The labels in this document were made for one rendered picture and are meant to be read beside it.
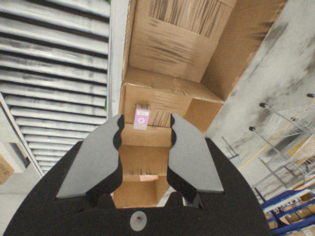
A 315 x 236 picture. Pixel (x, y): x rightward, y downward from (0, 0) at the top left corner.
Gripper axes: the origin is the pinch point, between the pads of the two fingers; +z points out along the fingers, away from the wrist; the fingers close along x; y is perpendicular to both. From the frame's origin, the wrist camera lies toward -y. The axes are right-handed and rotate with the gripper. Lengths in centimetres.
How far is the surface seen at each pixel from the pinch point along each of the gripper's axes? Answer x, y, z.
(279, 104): 211, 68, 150
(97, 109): -29, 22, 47
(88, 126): -37, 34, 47
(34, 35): -43, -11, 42
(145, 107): -2.3, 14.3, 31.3
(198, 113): 18.3, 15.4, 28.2
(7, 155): -95, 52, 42
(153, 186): 0, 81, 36
